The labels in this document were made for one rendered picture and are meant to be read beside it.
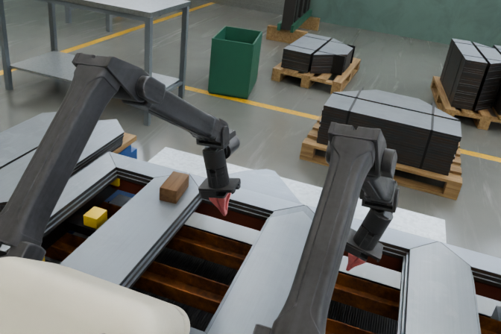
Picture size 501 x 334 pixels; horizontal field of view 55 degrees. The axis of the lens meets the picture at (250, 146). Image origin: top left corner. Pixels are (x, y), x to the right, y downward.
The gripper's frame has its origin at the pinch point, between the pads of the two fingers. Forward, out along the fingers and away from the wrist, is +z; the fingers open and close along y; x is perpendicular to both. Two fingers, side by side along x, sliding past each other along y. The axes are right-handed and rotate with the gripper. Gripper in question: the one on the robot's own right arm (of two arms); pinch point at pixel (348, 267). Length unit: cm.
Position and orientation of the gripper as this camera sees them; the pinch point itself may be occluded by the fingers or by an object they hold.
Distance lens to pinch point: 133.2
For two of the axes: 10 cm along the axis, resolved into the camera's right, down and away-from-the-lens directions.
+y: -8.9, -4.4, 1.4
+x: -3.3, 3.9, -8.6
